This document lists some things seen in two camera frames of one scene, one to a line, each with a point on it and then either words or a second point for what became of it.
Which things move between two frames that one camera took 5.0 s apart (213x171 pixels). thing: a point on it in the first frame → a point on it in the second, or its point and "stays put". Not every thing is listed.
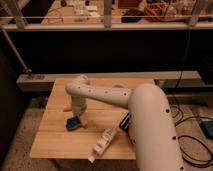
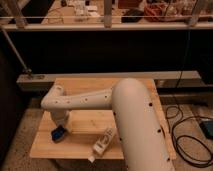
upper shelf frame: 20,24 stays put
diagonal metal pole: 26,69 stays put
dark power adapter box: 207,129 stays put
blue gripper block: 72,123 → 58,134
